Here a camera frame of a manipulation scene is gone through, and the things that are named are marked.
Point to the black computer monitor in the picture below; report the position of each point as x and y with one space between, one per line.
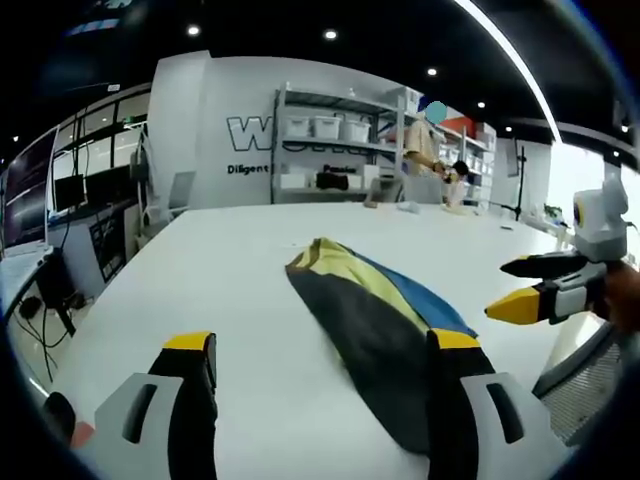
69 192

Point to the large dark display screen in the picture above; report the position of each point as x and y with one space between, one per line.
25 195

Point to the white side desk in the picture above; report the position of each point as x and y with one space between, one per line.
22 270

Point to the white shelf with boxes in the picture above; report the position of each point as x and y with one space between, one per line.
475 160

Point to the black yellow blue garment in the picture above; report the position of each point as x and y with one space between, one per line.
365 320

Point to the white floor stand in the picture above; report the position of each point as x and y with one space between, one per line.
141 170

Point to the grey metal shelving unit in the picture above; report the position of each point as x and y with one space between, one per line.
345 145

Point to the white storage bin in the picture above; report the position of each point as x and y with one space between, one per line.
298 126
327 128
355 130

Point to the long ceiling light strip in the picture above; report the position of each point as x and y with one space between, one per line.
520 65

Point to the black tripod stand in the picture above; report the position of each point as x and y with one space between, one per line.
521 185

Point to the black bag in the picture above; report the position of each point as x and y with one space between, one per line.
332 181

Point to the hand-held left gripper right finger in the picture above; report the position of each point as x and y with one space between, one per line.
462 395

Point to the white crumpled cloth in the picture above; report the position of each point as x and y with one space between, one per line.
409 207

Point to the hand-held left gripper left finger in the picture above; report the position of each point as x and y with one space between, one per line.
192 400

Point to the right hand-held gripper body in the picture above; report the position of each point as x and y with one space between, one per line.
600 220

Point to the person's right hand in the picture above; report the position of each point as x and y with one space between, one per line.
624 300

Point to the grey mesh office chair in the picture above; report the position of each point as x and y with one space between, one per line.
585 380

